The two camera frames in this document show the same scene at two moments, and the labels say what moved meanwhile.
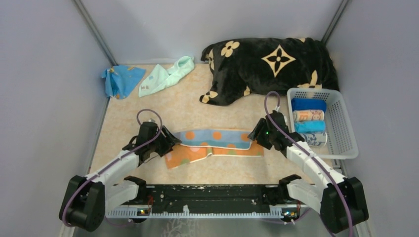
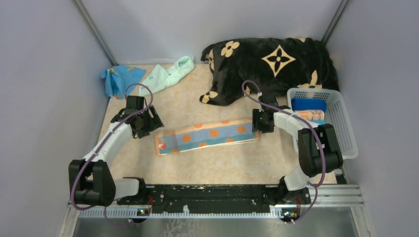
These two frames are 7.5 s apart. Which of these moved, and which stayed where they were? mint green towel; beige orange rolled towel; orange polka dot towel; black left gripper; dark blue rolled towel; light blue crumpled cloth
Moved: black left gripper; orange polka dot towel
Stayed: light blue crumpled cloth; mint green towel; dark blue rolled towel; beige orange rolled towel
